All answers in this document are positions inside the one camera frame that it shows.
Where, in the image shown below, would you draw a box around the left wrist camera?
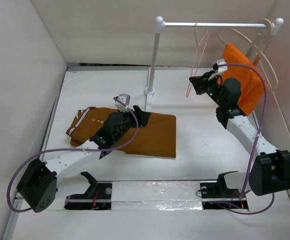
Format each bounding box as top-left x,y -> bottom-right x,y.
113,93 -> 131,113

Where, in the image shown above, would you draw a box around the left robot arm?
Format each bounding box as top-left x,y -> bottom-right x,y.
16,105 -> 151,213

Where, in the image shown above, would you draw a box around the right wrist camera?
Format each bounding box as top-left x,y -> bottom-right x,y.
208,58 -> 228,81

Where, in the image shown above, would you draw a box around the cream wooden hanger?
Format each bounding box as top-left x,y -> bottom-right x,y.
225,18 -> 284,92

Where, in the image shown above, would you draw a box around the orange garment on hanger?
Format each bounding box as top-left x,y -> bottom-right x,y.
221,43 -> 264,116

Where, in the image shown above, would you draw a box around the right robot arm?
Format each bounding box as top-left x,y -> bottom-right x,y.
189,71 -> 290,197

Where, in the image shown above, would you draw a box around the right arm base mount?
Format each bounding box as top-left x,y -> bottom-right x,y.
196,172 -> 249,210

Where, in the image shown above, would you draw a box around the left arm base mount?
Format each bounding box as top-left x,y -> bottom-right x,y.
64,171 -> 113,211

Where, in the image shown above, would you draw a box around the white clothes rack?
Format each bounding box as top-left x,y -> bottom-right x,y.
144,15 -> 285,112

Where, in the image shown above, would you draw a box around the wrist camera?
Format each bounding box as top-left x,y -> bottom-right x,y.
208,58 -> 228,81
113,93 -> 131,113

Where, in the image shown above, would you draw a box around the brown trousers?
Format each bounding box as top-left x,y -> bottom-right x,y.
66,107 -> 177,158

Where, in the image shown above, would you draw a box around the pink wire hanger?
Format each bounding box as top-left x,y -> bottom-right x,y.
185,21 -> 211,98

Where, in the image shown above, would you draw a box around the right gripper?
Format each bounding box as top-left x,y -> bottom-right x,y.
189,70 -> 226,107

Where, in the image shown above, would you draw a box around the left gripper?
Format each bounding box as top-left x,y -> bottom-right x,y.
113,105 -> 149,143

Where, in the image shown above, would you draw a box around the silver tape strip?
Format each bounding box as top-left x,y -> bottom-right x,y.
111,180 -> 203,211

